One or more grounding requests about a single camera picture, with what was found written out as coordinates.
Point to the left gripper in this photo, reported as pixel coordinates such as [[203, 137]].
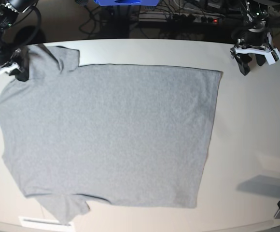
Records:
[[247, 38]]

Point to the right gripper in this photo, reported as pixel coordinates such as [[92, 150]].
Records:
[[17, 59]]

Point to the grey T-shirt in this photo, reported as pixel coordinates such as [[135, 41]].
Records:
[[128, 135]]

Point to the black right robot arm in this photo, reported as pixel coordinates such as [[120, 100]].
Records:
[[9, 12]]

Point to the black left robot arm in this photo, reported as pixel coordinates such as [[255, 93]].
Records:
[[254, 16]]

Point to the blue plastic part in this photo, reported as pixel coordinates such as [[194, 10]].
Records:
[[127, 2]]

